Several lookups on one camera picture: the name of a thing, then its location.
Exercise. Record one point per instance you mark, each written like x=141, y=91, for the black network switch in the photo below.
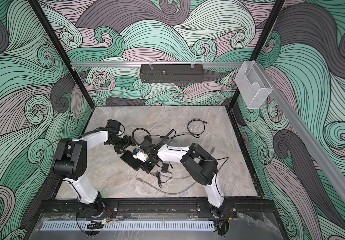
x=128, y=158

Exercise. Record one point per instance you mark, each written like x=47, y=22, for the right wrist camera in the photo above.
x=140, y=155

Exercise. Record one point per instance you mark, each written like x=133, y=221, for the white slotted cable duct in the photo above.
x=131, y=226

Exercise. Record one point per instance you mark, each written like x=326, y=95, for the white network switch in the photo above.
x=174, y=145

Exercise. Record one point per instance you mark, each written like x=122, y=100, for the black power adapter with cable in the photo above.
x=163, y=172

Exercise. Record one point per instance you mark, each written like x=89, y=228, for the clear plastic wall holder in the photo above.
x=253, y=84

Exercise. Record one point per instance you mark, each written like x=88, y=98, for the black wall tray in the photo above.
x=172, y=74

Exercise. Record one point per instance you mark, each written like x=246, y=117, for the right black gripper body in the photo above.
x=148, y=164

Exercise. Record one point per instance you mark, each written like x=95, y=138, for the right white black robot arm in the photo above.
x=201, y=165

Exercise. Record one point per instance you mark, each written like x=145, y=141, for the aluminium wall rail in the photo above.
x=118, y=64

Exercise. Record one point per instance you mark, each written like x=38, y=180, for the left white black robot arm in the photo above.
x=70, y=161

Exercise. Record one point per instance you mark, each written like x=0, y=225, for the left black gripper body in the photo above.
x=123, y=143

